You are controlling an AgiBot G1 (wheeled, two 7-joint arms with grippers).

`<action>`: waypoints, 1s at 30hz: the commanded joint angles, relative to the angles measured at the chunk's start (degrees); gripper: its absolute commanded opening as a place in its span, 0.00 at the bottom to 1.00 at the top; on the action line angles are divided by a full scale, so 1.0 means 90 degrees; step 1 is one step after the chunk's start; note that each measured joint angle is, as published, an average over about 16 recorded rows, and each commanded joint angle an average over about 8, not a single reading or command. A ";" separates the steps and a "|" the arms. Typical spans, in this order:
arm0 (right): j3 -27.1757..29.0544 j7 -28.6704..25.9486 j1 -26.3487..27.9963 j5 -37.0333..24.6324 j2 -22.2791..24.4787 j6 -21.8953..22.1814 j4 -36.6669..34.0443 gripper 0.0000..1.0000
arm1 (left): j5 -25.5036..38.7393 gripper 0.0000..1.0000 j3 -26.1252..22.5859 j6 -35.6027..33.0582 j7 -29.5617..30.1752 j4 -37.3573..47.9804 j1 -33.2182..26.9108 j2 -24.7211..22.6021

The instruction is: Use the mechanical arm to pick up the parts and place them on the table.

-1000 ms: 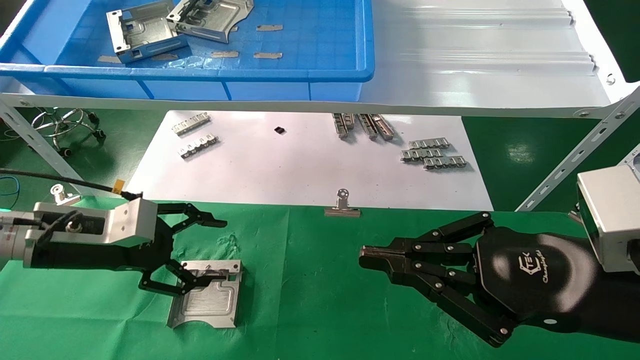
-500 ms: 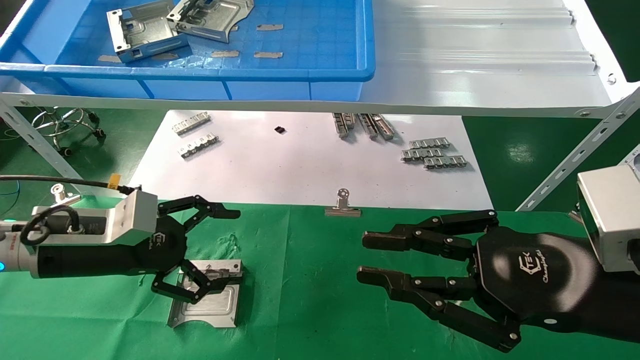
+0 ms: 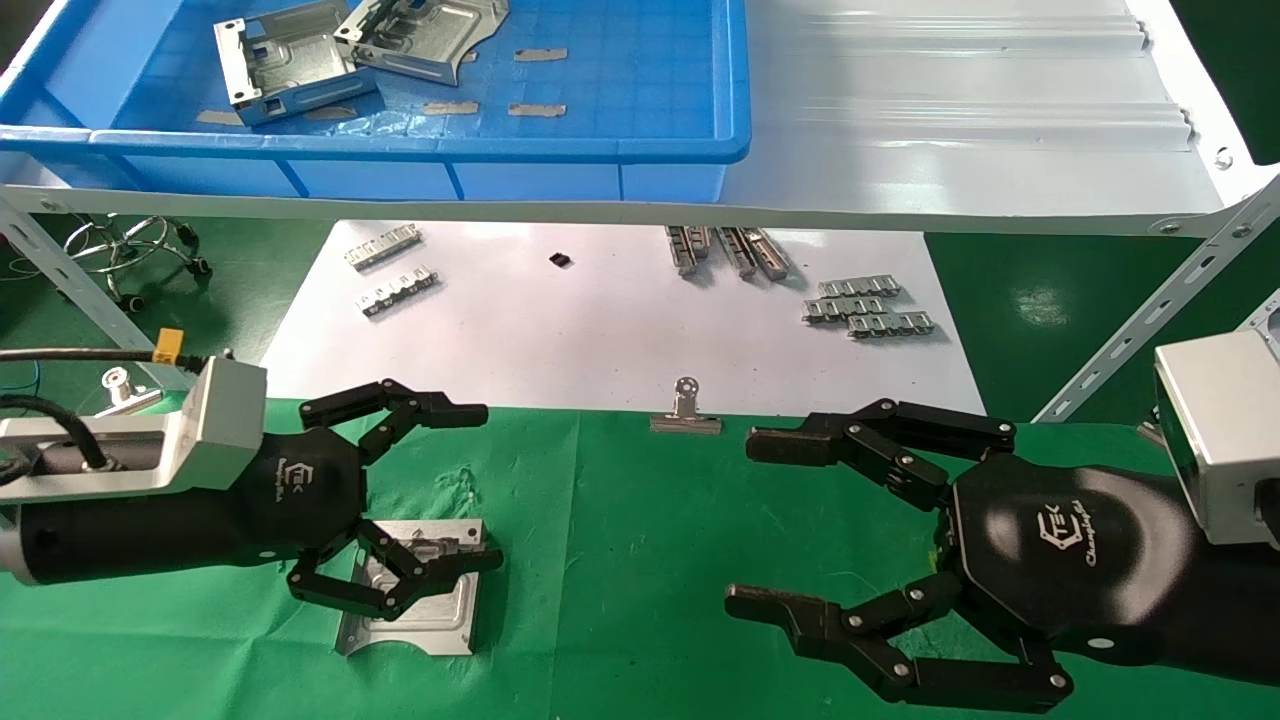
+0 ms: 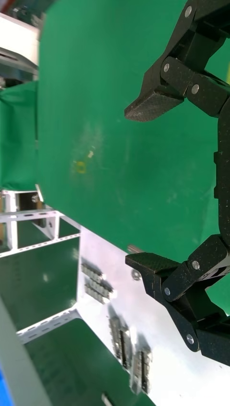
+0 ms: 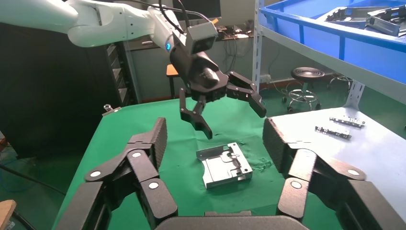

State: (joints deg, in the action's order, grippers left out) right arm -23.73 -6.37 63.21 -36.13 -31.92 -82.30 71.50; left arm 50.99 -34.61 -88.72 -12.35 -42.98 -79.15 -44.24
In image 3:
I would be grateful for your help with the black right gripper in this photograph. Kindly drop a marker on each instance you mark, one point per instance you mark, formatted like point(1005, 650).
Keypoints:
point(1060, 550)

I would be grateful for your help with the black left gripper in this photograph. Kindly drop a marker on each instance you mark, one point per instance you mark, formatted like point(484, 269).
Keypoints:
point(310, 495)

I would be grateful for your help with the metal plate part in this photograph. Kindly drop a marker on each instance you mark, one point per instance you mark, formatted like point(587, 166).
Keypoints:
point(440, 620)

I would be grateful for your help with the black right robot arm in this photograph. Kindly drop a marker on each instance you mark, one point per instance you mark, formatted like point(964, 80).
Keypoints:
point(1240, 610)

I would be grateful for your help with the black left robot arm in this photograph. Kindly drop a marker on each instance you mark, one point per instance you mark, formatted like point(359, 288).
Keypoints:
point(130, 530)

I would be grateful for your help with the silver binder clip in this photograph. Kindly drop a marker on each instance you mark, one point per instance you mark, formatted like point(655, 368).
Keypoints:
point(686, 420)
point(120, 385)

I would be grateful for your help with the green cloth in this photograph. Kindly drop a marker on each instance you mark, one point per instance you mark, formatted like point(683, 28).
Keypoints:
point(620, 540)

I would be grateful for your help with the small notched metal strip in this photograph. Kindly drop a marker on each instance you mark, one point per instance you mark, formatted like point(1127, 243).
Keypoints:
point(892, 325)
point(383, 247)
point(398, 291)
point(845, 309)
point(860, 288)

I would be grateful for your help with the white paper sheet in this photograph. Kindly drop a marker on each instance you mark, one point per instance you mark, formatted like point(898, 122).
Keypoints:
point(600, 330)

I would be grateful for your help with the blue plastic bin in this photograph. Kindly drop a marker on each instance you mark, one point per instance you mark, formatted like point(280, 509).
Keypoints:
point(600, 150)

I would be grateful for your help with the grey tape piece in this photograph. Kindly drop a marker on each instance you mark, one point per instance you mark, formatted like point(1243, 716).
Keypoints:
point(330, 112)
point(220, 117)
point(540, 54)
point(450, 106)
point(537, 110)

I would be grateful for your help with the chrome stool base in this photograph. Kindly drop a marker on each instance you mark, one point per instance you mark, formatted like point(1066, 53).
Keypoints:
point(130, 245)

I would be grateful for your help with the perforated metal shelf strut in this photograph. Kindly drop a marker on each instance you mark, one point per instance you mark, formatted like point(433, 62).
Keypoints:
point(90, 290)
point(1150, 310)

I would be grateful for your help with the white metal shelf board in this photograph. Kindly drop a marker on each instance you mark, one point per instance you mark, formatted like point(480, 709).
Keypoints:
point(950, 150)

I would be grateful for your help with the short metal rail piece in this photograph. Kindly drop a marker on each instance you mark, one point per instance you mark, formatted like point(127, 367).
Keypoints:
point(737, 253)
point(682, 250)
point(770, 255)
point(702, 240)

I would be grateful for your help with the metal bracket part with slots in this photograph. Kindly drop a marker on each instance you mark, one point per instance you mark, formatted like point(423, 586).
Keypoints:
point(420, 55)

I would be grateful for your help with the box-shaped metal bracket part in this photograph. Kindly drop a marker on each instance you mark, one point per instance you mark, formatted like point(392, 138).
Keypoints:
point(300, 70)

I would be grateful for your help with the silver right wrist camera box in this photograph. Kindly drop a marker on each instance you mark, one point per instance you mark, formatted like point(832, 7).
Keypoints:
point(1230, 430)

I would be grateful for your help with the grey metal frame piece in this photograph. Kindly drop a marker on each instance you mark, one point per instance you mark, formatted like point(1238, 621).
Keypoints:
point(1270, 320)

